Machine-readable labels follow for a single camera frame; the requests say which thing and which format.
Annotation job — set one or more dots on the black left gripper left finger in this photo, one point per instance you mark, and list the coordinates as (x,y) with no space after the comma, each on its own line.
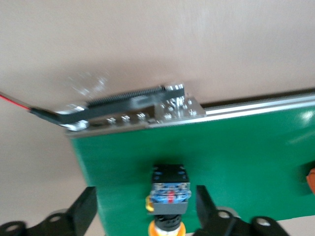
(83,211)

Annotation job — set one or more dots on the orange cylinder with white print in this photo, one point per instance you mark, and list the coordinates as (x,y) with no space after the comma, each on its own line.
(311,179)

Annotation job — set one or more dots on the yellow mushroom push button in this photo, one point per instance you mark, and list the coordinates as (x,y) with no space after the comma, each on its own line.
(169,182)

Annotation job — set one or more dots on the green conveyor belt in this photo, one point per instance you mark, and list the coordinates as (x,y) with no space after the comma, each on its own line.
(221,152)

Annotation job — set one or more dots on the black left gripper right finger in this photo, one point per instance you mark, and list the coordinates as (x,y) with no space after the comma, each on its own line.
(209,216)

